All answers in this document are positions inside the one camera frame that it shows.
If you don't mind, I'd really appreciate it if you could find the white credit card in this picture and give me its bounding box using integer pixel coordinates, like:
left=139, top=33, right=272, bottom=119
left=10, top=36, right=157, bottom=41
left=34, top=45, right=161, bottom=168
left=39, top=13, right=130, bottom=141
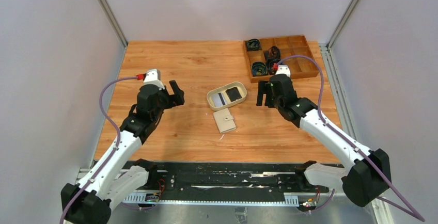
left=211, top=92, right=228, bottom=108

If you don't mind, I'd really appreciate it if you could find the white leather card holder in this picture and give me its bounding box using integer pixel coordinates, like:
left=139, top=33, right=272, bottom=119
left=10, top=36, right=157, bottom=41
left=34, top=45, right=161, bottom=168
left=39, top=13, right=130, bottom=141
left=213, top=108, right=237, bottom=134

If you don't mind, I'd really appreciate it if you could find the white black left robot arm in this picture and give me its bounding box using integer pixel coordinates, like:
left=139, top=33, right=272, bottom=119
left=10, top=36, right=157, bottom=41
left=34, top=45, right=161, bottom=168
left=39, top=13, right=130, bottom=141
left=59, top=80, right=184, bottom=223

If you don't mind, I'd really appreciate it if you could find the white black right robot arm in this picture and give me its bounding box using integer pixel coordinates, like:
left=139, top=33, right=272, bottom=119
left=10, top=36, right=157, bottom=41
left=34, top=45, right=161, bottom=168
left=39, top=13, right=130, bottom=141
left=256, top=74, right=392, bottom=207

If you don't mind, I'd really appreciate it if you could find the black VIP card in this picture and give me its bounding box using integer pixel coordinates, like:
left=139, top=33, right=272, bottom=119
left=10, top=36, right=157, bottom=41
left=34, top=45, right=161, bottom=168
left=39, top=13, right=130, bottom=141
left=225, top=87, right=242, bottom=102

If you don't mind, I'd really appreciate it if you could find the rolled green black tie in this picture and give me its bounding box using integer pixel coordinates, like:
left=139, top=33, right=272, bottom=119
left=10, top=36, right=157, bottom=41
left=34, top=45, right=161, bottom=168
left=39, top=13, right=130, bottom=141
left=251, top=61, right=268, bottom=77

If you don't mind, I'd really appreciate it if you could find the wooden compartment organizer box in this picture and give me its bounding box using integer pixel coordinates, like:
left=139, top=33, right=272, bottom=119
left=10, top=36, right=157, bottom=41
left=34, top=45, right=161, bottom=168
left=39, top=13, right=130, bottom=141
left=242, top=35, right=319, bottom=83

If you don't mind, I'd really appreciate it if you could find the cream oval plastic tray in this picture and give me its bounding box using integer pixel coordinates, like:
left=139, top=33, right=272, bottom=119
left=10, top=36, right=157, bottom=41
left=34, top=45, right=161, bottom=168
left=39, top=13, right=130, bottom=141
left=206, top=82, right=247, bottom=111

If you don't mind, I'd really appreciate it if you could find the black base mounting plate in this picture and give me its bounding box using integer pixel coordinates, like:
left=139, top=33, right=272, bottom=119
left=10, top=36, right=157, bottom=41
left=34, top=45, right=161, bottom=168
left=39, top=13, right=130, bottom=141
left=139, top=162, right=331, bottom=203

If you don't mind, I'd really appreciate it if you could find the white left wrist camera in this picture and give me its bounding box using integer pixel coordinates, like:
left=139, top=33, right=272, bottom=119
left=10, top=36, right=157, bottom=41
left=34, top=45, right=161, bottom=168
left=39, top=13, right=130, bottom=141
left=143, top=69, right=165, bottom=90

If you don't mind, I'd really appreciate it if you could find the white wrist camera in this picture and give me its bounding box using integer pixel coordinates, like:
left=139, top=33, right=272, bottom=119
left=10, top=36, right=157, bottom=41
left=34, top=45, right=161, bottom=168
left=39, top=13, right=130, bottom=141
left=275, top=65, right=291, bottom=77
left=143, top=69, right=165, bottom=90

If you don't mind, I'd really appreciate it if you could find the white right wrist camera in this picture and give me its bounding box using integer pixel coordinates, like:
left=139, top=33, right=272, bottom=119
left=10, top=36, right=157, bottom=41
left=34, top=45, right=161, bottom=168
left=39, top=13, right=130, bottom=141
left=275, top=65, right=291, bottom=77

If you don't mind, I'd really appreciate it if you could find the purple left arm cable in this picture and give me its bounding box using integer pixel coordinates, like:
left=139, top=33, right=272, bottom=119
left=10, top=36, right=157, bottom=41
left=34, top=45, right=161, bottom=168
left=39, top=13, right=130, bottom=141
left=59, top=76, right=145, bottom=224

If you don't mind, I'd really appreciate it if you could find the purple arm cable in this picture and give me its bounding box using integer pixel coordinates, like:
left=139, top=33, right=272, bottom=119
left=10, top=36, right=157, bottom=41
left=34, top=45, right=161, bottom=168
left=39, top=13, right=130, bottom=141
left=273, top=55, right=426, bottom=222
left=59, top=76, right=145, bottom=224

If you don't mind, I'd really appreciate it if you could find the aluminium rail frame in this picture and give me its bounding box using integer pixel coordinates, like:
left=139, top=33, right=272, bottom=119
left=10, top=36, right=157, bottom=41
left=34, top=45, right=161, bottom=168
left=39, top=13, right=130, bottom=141
left=60, top=60, right=393, bottom=223

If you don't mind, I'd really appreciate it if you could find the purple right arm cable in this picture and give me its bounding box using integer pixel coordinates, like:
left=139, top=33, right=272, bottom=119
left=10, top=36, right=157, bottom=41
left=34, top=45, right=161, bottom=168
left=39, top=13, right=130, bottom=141
left=273, top=55, right=426, bottom=222

